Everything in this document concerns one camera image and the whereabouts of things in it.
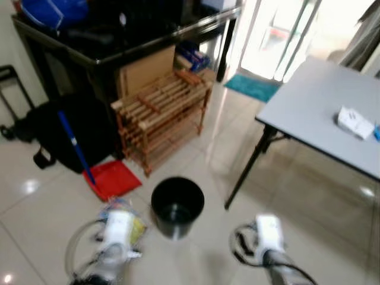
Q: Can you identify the clear yellow plastic trash packet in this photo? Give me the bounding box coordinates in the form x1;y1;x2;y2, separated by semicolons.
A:
97;198;148;248

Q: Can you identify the grey table with black legs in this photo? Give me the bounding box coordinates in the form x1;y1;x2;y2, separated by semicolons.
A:
224;56;380;210

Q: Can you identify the teal door mat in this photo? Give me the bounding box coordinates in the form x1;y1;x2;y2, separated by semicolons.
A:
223;72;281;103

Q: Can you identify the wooden slatted shoe rack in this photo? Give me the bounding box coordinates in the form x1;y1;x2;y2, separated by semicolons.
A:
110;67;214;178

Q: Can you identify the blue printed box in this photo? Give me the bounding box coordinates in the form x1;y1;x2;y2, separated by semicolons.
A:
174;40;212;73

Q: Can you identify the brown cardboard sheet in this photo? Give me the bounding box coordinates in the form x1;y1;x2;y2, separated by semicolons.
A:
118;46;178;99

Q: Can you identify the glass sliding door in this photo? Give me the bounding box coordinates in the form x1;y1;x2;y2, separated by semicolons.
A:
235;0;380;84

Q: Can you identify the black trolley bag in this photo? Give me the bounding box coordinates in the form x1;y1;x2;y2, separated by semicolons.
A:
0;64;122;175

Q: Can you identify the grey curtain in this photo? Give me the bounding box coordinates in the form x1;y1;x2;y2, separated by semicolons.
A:
338;5;380;72

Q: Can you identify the white item on black table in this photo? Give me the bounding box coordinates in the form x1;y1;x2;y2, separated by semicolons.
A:
201;0;239;11

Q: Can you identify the blue bag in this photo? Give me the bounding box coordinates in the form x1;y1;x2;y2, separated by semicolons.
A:
20;0;90;30

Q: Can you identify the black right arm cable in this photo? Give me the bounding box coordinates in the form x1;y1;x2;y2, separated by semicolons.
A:
230;222;262;267

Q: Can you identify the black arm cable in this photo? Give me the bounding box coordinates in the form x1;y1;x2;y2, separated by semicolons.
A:
65;218;107;281
230;222;262;267

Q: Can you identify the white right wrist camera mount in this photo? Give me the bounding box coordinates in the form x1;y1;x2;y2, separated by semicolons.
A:
255;214;284;251

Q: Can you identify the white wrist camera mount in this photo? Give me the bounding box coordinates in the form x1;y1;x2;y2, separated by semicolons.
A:
255;214;284;251
102;209;135;247

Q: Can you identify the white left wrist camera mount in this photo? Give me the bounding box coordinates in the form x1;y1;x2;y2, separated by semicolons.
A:
102;209;135;247

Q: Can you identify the red dustpan with blue handle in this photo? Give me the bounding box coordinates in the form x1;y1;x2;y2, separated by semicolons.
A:
57;110;143;202

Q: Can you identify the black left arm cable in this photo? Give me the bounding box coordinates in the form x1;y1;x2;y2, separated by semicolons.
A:
65;218;107;281

